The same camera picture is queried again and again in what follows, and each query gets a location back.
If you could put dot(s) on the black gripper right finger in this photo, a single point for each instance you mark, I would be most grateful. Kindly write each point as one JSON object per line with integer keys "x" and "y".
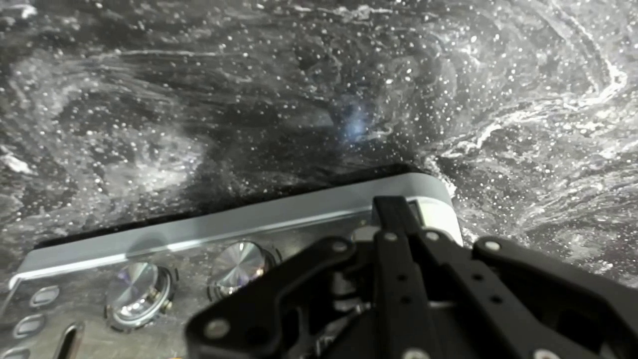
{"x": 531, "y": 299}

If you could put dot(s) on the clear jar with cream lid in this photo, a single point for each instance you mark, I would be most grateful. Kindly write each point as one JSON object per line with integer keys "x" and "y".
{"x": 200, "y": 251}

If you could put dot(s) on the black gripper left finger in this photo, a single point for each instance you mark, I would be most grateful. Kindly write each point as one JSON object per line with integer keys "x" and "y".
{"x": 392, "y": 285}

